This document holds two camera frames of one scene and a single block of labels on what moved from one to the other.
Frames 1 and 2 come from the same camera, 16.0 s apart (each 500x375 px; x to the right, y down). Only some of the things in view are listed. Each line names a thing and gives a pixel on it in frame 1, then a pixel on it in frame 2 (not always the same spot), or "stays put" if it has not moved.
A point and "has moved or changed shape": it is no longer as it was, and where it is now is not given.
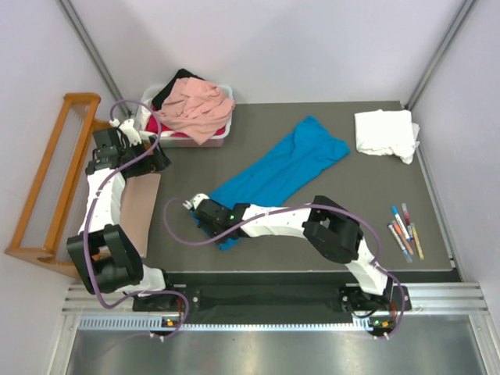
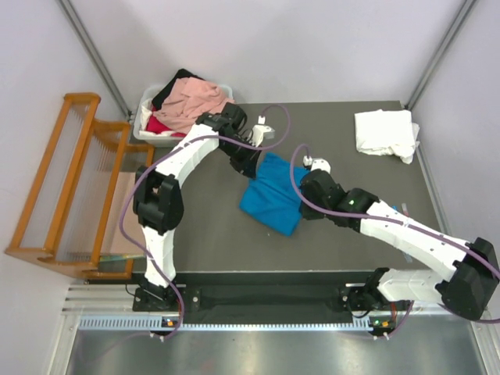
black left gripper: [155, 159] → [247, 163]
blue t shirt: [309, 150] has moved or changed shape
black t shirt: [182, 74] stays put
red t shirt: [151, 126] stays put
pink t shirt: [195, 108] stays put
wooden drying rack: [53, 212] stays put
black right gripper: [208, 229] → [307, 213]
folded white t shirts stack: [387, 133] stays put
